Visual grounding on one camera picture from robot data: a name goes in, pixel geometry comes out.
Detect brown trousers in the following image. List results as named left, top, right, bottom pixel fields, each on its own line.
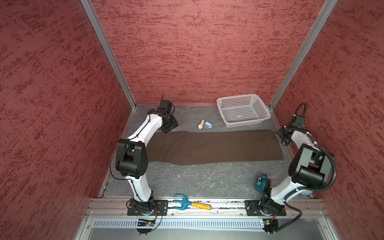
left=146, top=130, right=284, bottom=166

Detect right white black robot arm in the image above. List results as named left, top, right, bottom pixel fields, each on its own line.
left=255, top=126, right=337, bottom=216

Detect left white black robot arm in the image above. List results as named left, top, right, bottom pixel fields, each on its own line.
left=115, top=108, right=178, bottom=216

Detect white plastic basket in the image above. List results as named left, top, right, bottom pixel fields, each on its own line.
left=217, top=94, right=271, bottom=128

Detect teal small bottle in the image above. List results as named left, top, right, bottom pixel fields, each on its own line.
left=255, top=173, right=271, bottom=194

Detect blue yellow garden fork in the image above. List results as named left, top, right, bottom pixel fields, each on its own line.
left=169, top=194, right=212, bottom=211

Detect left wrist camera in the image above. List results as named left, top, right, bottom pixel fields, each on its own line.
left=159, top=100, right=175, bottom=115

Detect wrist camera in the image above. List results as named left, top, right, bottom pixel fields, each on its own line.
left=293, top=115, right=306, bottom=128
left=159, top=100, right=175, bottom=115

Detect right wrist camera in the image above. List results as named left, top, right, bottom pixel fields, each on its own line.
left=293, top=115, right=306, bottom=128

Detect black corrugated cable hose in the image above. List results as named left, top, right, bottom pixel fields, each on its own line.
left=292, top=102, right=338, bottom=193

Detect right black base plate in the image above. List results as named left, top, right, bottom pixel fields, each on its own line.
left=245, top=200, right=287, bottom=217

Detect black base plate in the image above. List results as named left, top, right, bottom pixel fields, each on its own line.
left=127, top=199, right=169, bottom=216
left=245, top=200, right=287, bottom=217

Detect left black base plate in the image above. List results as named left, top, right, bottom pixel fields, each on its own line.
left=127, top=199, right=169, bottom=216

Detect white slotted cable duct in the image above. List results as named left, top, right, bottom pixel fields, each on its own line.
left=92, top=218, right=264, bottom=232

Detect left aluminium corner post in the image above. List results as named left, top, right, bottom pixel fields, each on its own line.
left=81, top=0, right=137, bottom=110

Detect aluminium corner post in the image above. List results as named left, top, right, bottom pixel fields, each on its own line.
left=269, top=0, right=338, bottom=112
left=81, top=0, right=137, bottom=110

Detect right aluminium corner post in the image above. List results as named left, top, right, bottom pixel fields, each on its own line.
left=269, top=0, right=338, bottom=112

